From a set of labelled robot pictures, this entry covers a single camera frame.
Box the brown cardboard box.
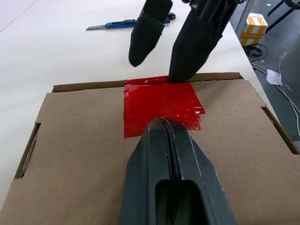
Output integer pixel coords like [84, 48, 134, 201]
[0, 72, 300, 225]

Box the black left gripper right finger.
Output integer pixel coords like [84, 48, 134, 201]
[164, 118, 236, 225]

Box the red tape patch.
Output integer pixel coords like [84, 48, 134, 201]
[122, 75, 207, 139]

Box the yellow and white box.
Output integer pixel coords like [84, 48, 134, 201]
[240, 13, 269, 46]

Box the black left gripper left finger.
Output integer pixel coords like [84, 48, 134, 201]
[119, 118, 175, 225]

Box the black tripod stand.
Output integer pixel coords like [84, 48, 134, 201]
[267, 0, 300, 34]

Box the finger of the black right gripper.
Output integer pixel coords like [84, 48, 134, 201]
[168, 0, 239, 84]
[128, 0, 173, 68]

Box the blue utility knife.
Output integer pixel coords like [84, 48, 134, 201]
[85, 13, 177, 31]

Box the black coiled floor cable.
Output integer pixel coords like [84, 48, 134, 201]
[245, 43, 268, 59]

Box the white power adapter with cable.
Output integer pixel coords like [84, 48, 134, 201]
[251, 60, 300, 133]

